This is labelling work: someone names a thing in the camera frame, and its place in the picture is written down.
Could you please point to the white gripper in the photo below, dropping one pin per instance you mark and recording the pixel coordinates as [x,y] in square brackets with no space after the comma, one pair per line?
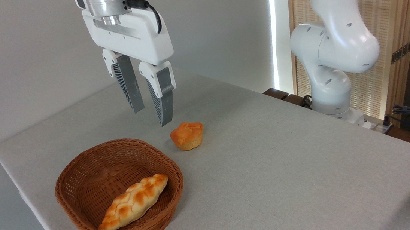
[133,35]

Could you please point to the braided golden bread loaf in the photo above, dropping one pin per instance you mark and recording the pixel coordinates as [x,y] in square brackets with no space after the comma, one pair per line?
[134,202]

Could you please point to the orange muffin bread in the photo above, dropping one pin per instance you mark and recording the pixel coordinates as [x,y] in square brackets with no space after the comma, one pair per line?
[187,135]

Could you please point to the brown wicker basket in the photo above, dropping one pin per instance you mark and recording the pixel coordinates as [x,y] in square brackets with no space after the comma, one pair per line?
[94,178]

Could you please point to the dark brown wooden furniture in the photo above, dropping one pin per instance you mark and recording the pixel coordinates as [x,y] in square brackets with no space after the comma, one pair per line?
[276,93]

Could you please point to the grey tablecloth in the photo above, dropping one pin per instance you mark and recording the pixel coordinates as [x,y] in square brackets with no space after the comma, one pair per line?
[290,182]

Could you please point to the white power strip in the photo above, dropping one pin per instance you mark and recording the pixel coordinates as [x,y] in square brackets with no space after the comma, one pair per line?
[377,124]

